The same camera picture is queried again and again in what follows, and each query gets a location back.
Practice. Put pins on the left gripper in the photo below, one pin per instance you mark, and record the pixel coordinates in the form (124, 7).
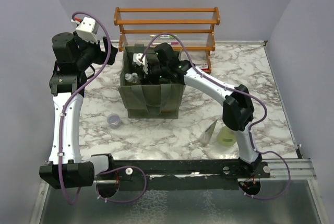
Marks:
(102, 56)

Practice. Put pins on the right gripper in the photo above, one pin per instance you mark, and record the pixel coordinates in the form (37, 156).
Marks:
(147, 77)

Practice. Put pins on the amber mouthwash bottle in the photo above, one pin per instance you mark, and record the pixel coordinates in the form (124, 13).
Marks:
(131, 79)

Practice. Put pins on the green canvas bag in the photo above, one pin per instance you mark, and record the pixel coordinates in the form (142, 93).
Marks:
(147, 101)

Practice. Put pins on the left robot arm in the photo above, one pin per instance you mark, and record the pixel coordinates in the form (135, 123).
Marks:
(65, 167)

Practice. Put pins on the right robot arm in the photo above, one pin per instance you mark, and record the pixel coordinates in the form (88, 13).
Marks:
(237, 104)

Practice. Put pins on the magenta marker pen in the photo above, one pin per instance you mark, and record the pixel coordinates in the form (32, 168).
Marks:
(169, 43)

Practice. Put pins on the green marker pen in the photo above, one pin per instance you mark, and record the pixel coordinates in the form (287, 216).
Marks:
(163, 36)

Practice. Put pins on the red card box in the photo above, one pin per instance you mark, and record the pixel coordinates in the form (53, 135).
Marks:
(203, 66)

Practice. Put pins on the wooden shelf rack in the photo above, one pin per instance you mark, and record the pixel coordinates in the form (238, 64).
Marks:
(193, 26)

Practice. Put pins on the small blue cup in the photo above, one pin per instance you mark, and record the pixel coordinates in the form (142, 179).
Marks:
(114, 121)

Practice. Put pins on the silver foil pouch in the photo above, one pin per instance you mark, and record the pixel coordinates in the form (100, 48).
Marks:
(207, 133)

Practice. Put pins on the green soap pump dispenser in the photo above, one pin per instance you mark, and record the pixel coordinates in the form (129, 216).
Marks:
(226, 137)

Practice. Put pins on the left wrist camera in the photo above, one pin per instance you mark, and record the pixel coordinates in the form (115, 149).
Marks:
(86, 29)

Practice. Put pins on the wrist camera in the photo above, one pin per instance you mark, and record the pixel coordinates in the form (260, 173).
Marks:
(86, 29)
(140, 60)

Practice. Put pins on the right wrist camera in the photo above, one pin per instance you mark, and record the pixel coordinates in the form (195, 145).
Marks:
(140, 60)

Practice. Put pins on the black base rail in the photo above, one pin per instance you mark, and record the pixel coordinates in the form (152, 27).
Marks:
(178, 175)

